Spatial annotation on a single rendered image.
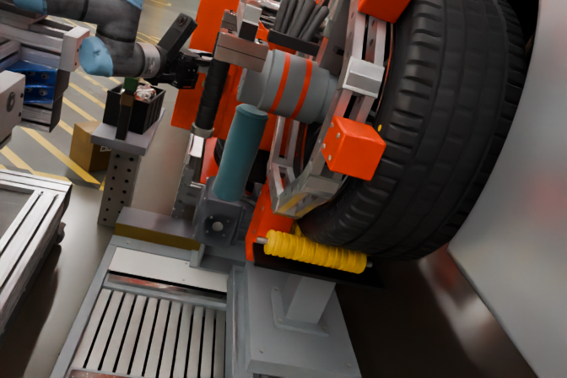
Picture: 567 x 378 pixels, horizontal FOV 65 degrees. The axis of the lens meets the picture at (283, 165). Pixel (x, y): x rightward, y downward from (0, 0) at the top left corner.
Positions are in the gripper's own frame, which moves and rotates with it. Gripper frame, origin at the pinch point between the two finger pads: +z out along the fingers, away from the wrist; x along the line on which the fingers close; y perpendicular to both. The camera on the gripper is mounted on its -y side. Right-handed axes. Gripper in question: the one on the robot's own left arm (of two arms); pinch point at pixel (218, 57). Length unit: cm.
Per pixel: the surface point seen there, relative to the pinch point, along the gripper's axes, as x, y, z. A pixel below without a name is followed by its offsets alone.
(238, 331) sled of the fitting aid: 32, 68, 3
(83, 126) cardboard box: -94, 66, 26
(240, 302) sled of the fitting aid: 24, 68, 12
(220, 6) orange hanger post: -19.7, -9.8, 16.2
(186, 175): -24, 53, 26
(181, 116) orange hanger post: -21.4, 26.9, 13.6
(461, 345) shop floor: 81, 83, 91
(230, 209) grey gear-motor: 8.5, 44.5, 14.1
